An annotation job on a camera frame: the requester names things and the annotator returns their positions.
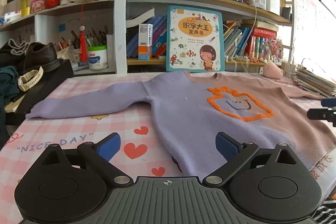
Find purple and pink sweater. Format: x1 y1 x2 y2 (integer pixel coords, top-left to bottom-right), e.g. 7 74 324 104
29 71 335 178

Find stack of notebooks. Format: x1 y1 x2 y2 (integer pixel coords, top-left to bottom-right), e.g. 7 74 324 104
293 65 335 98

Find pink checkered tablecloth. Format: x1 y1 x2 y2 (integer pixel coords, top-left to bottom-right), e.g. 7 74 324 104
1 73 335 223

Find pink plush toy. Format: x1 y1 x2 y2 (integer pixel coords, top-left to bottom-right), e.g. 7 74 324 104
262 60 283 80

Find black box under shoe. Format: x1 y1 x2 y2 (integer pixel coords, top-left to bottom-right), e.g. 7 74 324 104
6 60 74 126

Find white green pen jar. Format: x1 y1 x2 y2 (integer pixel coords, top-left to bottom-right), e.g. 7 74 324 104
87 45 108 71

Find white wrist watch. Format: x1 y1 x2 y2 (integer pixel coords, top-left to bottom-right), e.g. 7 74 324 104
18 66 44 92

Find red tassel charm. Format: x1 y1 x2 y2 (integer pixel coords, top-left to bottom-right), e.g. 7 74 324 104
79 4 88 62

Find brown leather shoe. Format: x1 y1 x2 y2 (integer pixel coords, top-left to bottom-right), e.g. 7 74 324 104
23 42 60 73

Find dark teal garment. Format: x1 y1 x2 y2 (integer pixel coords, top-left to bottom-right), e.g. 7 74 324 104
0 65 20 148

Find children's sound book teal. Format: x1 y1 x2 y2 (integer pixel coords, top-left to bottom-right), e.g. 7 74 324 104
166 5 225 72

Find usmile white orange box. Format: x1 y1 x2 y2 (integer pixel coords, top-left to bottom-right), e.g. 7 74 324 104
138 24 153 60

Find white charging cable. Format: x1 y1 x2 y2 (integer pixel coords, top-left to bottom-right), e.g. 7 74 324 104
236 0 297 88

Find white bookshelf frame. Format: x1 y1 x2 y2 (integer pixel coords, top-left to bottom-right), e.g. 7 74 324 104
0 0 129 75

